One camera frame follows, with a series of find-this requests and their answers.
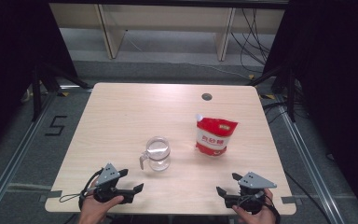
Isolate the red and white spout pouch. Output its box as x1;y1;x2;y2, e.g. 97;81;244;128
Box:
194;113;240;157

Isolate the black floor cable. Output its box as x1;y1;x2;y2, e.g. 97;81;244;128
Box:
283;170;334;224

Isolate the silver floor rail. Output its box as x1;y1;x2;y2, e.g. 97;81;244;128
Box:
0;91;59;216
274;94;344;224

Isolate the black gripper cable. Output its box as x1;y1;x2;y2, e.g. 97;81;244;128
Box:
78;168;104;211

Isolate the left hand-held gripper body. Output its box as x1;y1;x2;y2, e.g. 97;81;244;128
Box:
92;162;135;205

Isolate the person's right hand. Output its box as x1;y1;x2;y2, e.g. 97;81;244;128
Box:
231;188;278;224

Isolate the black curtain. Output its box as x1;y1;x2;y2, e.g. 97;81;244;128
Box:
262;0;358;223
0;0;78;160

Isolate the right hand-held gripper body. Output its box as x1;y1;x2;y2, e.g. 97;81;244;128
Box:
224;171;278;215

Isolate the thin black lanyard loop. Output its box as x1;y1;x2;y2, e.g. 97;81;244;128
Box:
59;192;85;203

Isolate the clear glass jar with handle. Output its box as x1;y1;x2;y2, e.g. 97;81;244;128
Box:
139;135;172;172

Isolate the black metal stand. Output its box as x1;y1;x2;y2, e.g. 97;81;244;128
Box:
248;66;296;123
31;63;91;122

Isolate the bundle of black cables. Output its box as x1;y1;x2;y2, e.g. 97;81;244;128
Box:
229;7;273;74

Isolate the person's left hand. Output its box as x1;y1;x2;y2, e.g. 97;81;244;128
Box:
77;194;126;224

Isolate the light wooden desk frame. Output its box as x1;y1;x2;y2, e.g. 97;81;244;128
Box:
48;3;286;63

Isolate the grey tape strip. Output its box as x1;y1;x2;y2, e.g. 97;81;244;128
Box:
281;195;302;205
38;189;63;203

